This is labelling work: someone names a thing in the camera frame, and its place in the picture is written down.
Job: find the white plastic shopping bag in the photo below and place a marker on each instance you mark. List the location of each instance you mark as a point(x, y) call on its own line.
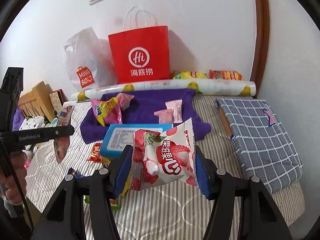
point(85, 55)

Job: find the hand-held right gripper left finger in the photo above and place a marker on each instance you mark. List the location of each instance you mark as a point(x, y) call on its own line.
point(122, 180)

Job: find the small blue snack packet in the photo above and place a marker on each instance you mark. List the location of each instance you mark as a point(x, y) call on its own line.
point(75, 173)

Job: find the purple cloth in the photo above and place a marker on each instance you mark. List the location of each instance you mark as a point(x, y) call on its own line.
point(147, 105)

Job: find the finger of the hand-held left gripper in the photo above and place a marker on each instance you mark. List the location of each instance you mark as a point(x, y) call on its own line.
point(50, 133)

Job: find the red paper shopping bag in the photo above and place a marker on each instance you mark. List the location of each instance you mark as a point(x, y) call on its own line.
point(140, 55)

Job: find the fruit print paper roll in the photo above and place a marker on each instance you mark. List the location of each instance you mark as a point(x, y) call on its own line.
point(220, 86)

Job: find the white lychee snack packet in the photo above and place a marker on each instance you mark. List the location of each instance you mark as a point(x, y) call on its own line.
point(167, 155)

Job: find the long strawberry snack packet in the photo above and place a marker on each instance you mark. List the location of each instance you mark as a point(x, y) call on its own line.
point(63, 147)

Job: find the small pink snack packet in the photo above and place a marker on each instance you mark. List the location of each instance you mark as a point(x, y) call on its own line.
point(162, 117)
point(174, 111)

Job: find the white flower print pillow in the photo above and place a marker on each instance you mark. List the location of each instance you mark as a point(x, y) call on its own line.
point(32, 123)

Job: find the brown wooden door frame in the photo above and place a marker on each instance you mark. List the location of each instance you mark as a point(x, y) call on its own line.
point(261, 30)

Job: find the patterned hardcover book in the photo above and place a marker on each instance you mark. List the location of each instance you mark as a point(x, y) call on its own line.
point(57, 101)

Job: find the blue tissue box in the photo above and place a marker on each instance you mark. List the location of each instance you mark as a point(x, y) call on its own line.
point(117, 140)

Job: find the pink yellow snack bag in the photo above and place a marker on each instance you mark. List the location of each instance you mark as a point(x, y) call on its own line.
point(107, 110)

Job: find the small yellow snack packet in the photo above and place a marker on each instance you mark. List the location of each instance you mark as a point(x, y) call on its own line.
point(106, 162)

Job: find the green snack packet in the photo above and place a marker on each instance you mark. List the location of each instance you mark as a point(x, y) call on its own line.
point(115, 205)

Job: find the grey plaid cloth bundle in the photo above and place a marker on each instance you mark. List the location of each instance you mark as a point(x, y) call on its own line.
point(262, 140)

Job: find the wooden headboard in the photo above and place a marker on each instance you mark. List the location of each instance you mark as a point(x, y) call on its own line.
point(35, 97)

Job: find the person's left hand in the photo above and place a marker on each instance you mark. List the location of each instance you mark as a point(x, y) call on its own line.
point(18, 180)

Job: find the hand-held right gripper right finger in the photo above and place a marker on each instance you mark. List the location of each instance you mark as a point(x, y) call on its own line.
point(203, 177)

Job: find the orange snack packet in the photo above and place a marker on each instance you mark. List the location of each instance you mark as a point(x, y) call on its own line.
point(225, 75)

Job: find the small red snack packet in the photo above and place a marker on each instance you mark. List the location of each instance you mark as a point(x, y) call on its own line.
point(95, 153)

